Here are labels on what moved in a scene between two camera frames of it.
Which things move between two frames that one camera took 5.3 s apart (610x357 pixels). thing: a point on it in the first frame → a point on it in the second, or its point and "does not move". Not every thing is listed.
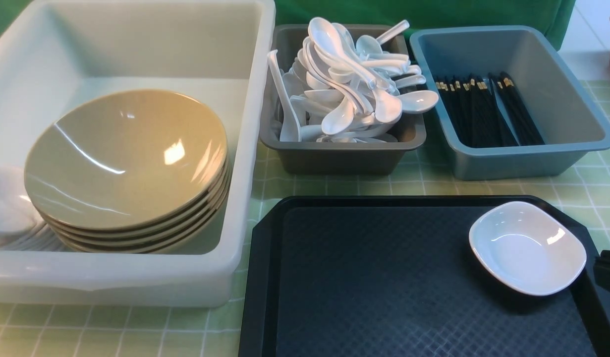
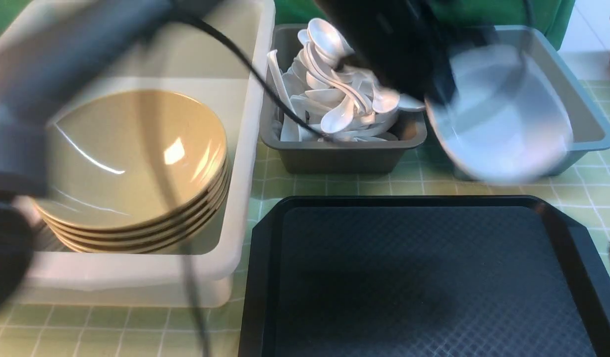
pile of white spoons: [343, 89] does not move
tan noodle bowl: [126, 159] does not move
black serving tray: [398, 276] does not move
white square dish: [526, 246] → [497, 119]
